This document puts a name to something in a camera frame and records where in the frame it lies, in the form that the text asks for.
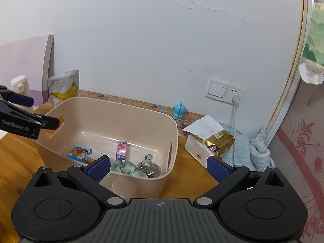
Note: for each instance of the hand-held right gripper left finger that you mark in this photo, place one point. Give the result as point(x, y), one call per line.
point(100, 168)

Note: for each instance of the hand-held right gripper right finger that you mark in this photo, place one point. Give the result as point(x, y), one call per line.
point(217, 168)

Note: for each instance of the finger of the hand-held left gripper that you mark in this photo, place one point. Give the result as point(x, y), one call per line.
point(22, 100)
point(25, 124)

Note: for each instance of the colourful cartoon tissue pack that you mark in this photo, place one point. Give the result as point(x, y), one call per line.
point(78, 153)

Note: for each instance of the pink plastic storage bin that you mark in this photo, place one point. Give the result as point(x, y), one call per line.
point(114, 121)

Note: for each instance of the clear bag of dried herbs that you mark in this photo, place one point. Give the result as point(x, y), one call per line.
point(149, 168)

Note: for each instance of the white thermos bottle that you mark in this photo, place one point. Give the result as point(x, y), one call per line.
point(19, 83)

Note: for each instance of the gold foil bag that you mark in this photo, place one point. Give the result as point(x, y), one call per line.
point(220, 141)

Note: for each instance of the light blue blanket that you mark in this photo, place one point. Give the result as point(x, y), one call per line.
point(243, 151)

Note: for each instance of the white paper bag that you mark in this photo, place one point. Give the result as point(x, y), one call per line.
point(195, 146)

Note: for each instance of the pink board purple stripe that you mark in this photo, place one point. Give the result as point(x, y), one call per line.
point(22, 60)

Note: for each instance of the banana chips bag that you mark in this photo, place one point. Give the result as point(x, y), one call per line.
point(63, 88)

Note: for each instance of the blue toy figure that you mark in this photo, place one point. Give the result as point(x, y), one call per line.
point(179, 111)

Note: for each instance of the small blue toy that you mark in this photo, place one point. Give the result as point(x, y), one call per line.
point(163, 111)

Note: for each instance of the hanging green tissue pack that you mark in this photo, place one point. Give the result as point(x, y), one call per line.
point(315, 43)

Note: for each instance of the white wall switch socket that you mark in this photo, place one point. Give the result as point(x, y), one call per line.
point(215, 89)

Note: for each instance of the white door frame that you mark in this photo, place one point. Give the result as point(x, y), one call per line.
point(295, 81)

